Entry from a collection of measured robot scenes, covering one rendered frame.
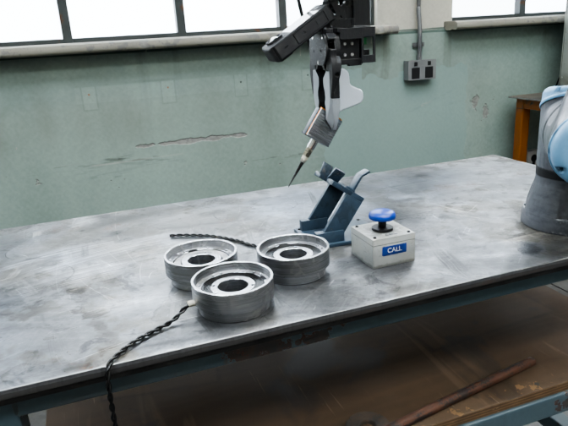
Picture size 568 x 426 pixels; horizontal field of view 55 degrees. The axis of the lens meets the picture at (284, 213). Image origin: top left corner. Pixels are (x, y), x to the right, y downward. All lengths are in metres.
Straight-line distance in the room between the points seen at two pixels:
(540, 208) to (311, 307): 0.45
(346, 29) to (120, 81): 1.55
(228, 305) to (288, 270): 0.12
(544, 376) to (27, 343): 0.81
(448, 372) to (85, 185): 1.70
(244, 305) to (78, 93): 1.73
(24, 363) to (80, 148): 1.69
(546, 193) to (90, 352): 0.73
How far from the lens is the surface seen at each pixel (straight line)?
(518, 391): 1.03
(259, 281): 0.72
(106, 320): 0.75
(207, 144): 2.38
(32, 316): 0.80
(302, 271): 0.76
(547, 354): 1.14
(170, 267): 0.78
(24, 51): 2.22
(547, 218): 0.99
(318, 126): 0.87
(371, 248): 0.81
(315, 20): 0.85
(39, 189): 2.37
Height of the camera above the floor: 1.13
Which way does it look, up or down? 18 degrees down
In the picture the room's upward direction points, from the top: 3 degrees counter-clockwise
